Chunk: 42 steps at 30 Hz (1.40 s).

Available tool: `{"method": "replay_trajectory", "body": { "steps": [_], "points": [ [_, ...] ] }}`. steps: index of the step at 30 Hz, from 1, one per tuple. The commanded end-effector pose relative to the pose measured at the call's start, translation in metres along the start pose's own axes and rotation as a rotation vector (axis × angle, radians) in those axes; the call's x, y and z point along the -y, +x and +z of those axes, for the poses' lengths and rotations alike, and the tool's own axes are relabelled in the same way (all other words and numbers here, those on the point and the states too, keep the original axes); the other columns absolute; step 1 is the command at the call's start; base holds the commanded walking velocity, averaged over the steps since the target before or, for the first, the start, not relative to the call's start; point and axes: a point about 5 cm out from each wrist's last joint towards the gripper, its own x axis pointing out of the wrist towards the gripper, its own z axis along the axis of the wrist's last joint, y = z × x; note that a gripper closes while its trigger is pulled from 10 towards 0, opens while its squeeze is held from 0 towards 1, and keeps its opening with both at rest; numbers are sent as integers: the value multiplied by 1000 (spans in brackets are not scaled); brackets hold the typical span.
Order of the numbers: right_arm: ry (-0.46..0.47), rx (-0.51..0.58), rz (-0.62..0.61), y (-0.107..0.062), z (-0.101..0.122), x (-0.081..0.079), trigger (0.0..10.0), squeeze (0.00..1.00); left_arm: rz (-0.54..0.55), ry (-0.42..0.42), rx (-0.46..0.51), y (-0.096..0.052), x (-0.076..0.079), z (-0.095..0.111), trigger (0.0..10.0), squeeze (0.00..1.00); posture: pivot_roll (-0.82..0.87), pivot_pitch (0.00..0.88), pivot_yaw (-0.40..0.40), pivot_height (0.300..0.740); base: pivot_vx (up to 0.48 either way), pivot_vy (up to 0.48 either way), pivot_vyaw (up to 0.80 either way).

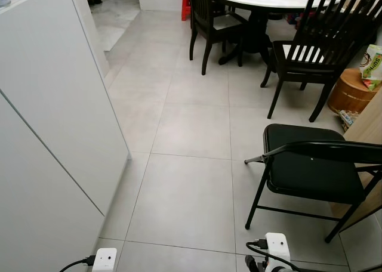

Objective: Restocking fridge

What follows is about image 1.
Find colourful snack packet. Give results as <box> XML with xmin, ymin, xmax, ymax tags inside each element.
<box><xmin>338</xmin><ymin>109</ymin><xmax>359</xmax><ymax>131</ymax></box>

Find green snack box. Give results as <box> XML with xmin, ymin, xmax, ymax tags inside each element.
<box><xmin>361</xmin><ymin>44</ymin><xmax>382</xmax><ymax>91</ymax></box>

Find light wooden panel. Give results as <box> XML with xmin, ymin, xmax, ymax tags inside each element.
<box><xmin>330</xmin><ymin>90</ymin><xmax>382</xmax><ymax>231</ymax></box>

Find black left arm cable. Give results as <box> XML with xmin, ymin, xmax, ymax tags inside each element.
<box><xmin>58</xmin><ymin>255</ymin><xmax>96</xmax><ymax>272</ymax></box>

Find dark wooden slatted chair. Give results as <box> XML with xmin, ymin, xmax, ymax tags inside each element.
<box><xmin>261</xmin><ymin>0</ymin><xmax>382</xmax><ymax>122</ymax></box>
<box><xmin>189</xmin><ymin>0</ymin><xmax>245</xmax><ymax>76</ymax></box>

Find black folding chair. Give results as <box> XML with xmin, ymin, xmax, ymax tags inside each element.
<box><xmin>245</xmin><ymin>123</ymin><xmax>382</xmax><ymax>244</ymax></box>

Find round white pedestal table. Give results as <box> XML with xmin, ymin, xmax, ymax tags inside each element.
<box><xmin>210</xmin><ymin>0</ymin><xmax>362</xmax><ymax>67</ymax></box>

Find round wooden bucket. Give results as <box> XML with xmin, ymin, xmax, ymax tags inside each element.
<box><xmin>327</xmin><ymin>68</ymin><xmax>375</xmax><ymax>115</ymax></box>

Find white cabinet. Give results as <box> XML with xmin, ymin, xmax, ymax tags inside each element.
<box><xmin>0</xmin><ymin>0</ymin><xmax>131</xmax><ymax>272</ymax></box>

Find red plastic stool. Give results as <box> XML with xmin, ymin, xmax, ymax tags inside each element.
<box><xmin>181</xmin><ymin>0</ymin><xmax>192</xmax><ymax>21</ymax></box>

